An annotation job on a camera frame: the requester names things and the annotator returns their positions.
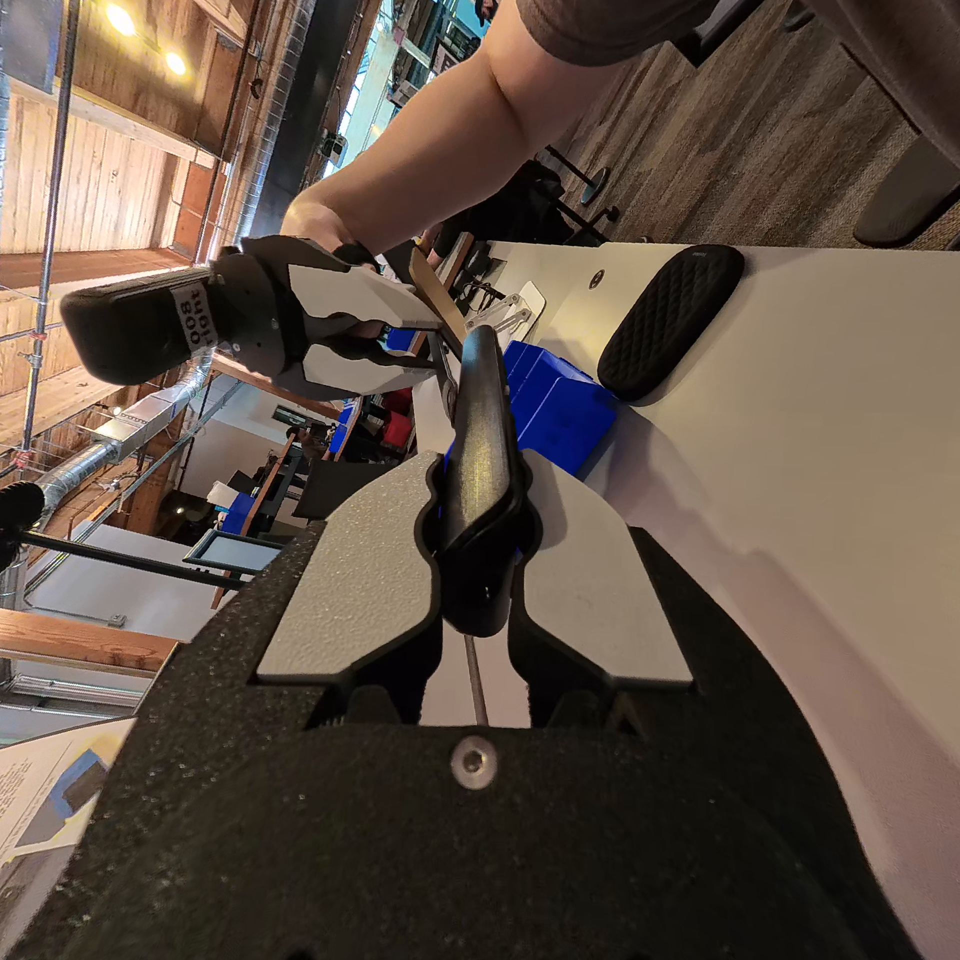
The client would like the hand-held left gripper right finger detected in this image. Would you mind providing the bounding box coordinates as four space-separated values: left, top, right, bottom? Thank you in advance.
508 448 695 727

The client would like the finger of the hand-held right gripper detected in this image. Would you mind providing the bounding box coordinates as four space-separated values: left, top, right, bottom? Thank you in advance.
287 262 445 331
300 333 438 397

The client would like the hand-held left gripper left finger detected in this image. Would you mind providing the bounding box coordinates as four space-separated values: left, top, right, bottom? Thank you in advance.
255 448 447 725

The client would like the black remote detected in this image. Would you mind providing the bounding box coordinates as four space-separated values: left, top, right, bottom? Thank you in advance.
437 324 526 637

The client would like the blue plastic bin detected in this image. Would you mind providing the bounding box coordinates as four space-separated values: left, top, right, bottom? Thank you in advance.
442 339 620 481

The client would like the person's right forearm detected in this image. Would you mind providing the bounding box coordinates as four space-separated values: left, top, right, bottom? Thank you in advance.
300 0 639 260

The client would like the person's right hand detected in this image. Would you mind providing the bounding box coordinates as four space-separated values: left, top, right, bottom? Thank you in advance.
281 191 380 271

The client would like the thin black framed board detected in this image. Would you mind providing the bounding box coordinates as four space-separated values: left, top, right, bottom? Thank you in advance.
408 247 470 354

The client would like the black office chair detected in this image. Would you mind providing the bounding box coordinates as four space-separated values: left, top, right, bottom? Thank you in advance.
292 459 410 522

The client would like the metal folding stand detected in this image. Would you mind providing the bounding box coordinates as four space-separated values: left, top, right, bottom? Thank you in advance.
465 281 547 335

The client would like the black wrist rest pad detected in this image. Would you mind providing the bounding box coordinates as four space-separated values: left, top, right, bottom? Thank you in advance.
597 243 746 405

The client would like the printed instruction sheet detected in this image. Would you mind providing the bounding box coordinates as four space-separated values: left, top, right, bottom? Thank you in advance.
0 716 140 871

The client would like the grey office chair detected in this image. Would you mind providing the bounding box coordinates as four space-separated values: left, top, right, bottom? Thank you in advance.
853 135 960 250

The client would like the silver ventilation duct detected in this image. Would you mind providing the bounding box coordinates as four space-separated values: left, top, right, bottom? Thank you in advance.
33 352 219 519

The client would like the grey screen black frame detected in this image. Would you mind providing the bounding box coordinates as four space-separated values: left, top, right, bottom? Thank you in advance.
182 527 285 577

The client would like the black cable bundle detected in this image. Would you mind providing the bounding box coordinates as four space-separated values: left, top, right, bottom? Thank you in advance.
450 247 511 309

